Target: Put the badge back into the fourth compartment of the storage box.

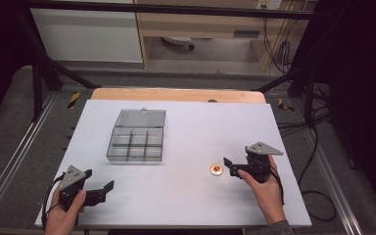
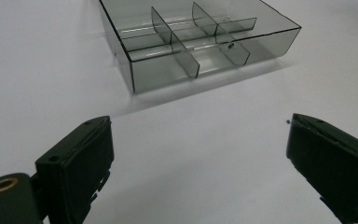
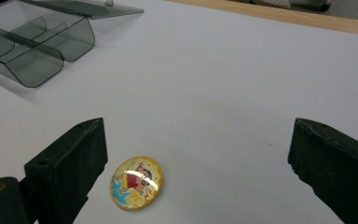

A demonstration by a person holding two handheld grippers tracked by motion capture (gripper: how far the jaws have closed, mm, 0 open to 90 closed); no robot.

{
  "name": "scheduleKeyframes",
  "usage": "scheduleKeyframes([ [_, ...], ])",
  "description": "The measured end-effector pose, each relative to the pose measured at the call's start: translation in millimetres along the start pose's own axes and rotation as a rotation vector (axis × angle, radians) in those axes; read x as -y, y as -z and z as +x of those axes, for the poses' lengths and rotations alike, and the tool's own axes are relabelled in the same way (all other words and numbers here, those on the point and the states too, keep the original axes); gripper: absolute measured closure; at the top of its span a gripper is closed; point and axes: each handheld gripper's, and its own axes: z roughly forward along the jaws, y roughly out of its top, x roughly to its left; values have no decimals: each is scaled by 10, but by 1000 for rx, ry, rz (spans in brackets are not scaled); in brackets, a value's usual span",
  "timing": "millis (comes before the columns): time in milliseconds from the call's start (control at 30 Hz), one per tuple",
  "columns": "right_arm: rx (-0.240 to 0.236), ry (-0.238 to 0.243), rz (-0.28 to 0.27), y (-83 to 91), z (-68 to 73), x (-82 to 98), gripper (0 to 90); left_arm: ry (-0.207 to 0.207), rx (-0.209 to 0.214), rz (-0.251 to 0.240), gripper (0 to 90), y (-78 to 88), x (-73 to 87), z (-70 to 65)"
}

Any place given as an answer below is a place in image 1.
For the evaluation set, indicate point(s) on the wooden table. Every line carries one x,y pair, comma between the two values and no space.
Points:
176,95

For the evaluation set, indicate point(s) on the aluminium floor rail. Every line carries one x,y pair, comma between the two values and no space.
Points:
333,182
16,150

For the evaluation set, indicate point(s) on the black metal crossbar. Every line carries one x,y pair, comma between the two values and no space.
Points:
163,9

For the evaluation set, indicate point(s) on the person's left hand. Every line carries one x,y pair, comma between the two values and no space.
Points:
66,217

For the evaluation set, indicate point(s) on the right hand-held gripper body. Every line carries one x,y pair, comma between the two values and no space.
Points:
258,163

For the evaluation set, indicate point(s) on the white cabinet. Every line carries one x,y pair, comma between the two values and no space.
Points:
88,36

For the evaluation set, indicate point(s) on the black metal stand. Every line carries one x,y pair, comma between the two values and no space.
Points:
302,78
42,68

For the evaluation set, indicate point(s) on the round gold badge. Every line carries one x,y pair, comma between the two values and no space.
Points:
216,169

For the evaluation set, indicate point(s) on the clear plastic compartment box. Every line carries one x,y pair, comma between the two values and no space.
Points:
137,138

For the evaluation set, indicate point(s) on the office chair base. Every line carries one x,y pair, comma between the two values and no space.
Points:
180,41

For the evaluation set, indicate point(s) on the person's right hand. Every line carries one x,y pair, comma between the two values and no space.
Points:
265,196

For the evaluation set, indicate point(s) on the wooden desk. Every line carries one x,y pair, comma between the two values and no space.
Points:
205,29

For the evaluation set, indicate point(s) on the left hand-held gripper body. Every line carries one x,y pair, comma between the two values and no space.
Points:
72,182

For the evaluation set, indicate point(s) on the white wall socket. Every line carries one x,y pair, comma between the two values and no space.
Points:
269,4

